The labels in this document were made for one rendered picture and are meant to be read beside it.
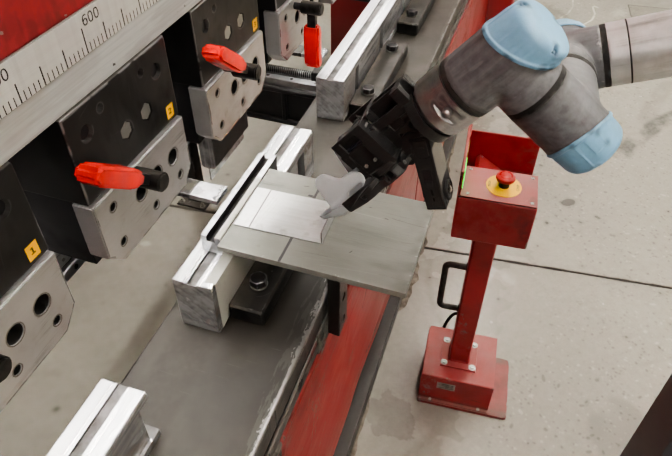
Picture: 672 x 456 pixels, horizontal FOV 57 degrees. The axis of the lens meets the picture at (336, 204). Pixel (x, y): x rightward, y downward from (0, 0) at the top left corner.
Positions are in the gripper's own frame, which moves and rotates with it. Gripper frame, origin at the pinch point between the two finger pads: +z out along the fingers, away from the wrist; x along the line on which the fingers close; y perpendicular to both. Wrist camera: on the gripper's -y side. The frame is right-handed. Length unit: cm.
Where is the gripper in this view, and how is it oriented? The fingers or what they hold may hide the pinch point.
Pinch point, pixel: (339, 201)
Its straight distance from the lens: 83.6
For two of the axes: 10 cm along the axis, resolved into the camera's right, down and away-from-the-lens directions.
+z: -6.1, 4.5, 6.5
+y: -7.3, -6.5, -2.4
